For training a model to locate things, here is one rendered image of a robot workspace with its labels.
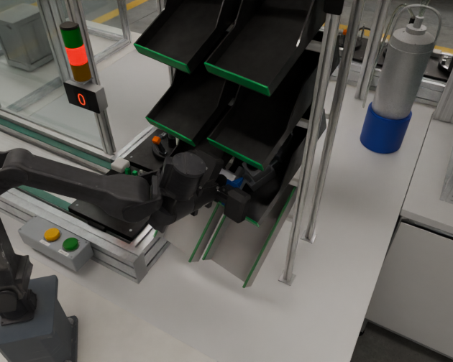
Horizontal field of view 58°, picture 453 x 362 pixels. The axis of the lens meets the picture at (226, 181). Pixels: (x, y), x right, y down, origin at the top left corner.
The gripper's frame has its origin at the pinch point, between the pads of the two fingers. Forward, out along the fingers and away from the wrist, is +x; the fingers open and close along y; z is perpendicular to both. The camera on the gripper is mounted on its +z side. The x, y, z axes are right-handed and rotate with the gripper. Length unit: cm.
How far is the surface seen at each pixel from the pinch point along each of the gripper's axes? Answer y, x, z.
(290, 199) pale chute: -9.2, 15.9, -6.4
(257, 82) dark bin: -4.4, -3.9, 22.9
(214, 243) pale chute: 2.9, 7.5, -23.7
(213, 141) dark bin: 3.0, -1.9, 8.0
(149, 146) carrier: 52, 31, -26
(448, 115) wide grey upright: -21, 127, -4
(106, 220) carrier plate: 35.6, 0.7, -33.9
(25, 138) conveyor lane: 95, 11, -37
